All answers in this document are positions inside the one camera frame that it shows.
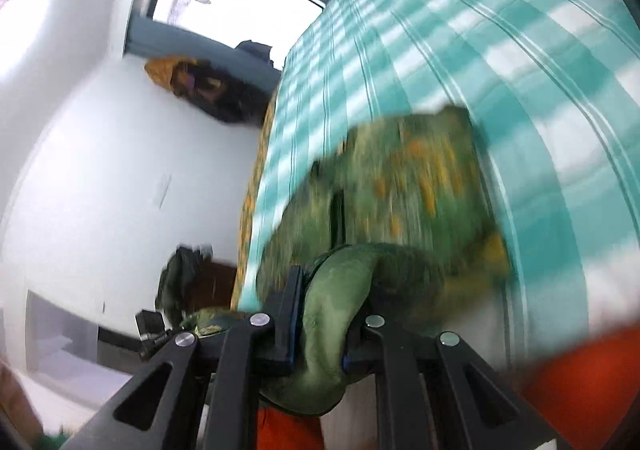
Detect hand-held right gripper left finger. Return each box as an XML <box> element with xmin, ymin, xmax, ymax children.
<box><xmin>65</xmin><ymin>266</ymin><xmax>306</xmax><ymax>450</ymax></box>

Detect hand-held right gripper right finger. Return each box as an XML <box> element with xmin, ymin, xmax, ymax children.
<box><xmin>342</xmin><ymin>314</ymin><xmax>571</xmax><ymax>450</ymax></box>

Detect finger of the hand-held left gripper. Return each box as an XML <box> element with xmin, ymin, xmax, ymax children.
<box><xmin>135</xmin><ymin>309</ymin><xmax>174</xmax><ymax>362</ymax></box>

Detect green camouflage jacket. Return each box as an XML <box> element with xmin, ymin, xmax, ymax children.
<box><xmin>180</xmin><ymin>103</ymin><xmax>511</xmax><ymax>419</ymax></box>

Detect person's left forearm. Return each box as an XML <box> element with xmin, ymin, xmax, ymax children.
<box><xmin>0</xmin><ymin>361</ymin><xmax>44</xmax><ymax>442</ymax></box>

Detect coat rack with clothes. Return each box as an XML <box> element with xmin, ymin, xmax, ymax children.
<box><xmin>143</xmin><ymin>55</ymin><xmax>271</xmax><ymax>127</ymax></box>

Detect dark clothing on cabinet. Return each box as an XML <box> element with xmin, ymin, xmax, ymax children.
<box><xmin>154</xmin><ymin>245</ymin><xmax>214</xmax><ymax>327</ymax></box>

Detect dark wooden cabinet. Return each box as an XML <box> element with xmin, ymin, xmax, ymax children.
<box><xmin>187</xmin><ymin>262</ymin><xmax>239</xmax><ymax>317</ymax></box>

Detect orange floral bed sheet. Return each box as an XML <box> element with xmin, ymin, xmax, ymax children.
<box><xmin>230</xmin><ymin>93</ymin><xmax>282</xmax><ymax>312</ymax></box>

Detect person's red pants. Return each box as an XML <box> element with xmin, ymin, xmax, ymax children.
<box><xmin>254</xmin><ymin>329</ymin><xmax>640</xmax><ymax>450</ymax></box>

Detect teal checked blanket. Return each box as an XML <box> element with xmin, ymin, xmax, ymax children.
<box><xmin>235</xmin><ymin>0</ymin><xmax>640</xmax><ymax>373</ymax></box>

